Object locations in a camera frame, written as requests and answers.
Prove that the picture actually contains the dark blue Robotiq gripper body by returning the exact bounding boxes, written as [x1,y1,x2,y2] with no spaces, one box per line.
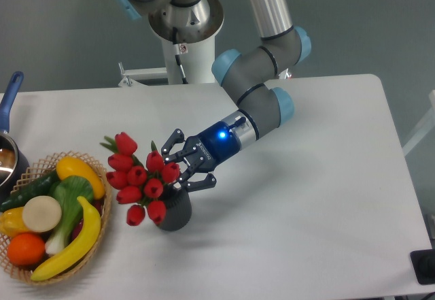
[183,121,241,172]

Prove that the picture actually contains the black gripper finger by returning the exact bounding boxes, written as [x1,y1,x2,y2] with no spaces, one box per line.
[173,168,217,191]
[160,128,193,163]

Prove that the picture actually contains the red tulip bouquet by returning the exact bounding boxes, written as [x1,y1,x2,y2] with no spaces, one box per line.
[101,132,180,227]

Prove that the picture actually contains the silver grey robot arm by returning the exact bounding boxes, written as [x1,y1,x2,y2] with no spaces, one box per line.
[118,0,311,192]

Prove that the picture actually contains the dark grey ribbed vase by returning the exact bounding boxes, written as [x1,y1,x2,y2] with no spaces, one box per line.
[157,188,192,231]

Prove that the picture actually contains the yellow squash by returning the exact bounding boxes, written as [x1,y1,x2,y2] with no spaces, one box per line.
[56,156,105,200]

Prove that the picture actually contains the green bok choy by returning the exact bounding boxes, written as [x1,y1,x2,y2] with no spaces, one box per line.
[46,176,94,256]

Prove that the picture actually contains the yellow banana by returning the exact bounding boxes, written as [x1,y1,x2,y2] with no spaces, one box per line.
[31,196,101,282]

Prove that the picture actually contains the green cucumber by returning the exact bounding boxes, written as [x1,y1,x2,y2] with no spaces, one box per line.
[1,170,60,212]

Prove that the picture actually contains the woven wicker basket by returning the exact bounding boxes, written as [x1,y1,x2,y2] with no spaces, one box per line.
[1,151,112,285]

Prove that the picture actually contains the beige round disc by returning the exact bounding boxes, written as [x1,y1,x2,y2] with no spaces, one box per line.
[22,196,62,233]

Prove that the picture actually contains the yellow bell pepper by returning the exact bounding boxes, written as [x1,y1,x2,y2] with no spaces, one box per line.
[1,207,31,237]

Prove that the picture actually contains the orange fruit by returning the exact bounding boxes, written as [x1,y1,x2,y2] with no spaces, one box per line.
[7,233,45,266]

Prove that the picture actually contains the black device at edge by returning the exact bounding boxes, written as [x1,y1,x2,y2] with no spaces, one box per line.
[410,249,434,285]

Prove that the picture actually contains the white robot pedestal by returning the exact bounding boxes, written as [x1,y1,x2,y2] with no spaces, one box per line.
[118,36,215,87]

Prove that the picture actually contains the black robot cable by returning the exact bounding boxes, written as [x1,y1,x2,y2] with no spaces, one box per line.
[171,27,189,85]

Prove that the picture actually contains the blue handled saucepan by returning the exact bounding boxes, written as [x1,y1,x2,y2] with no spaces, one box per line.
[1,71,29,202]

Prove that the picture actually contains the white frame at right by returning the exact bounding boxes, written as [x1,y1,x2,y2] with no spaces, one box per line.
[402,90,434,156]

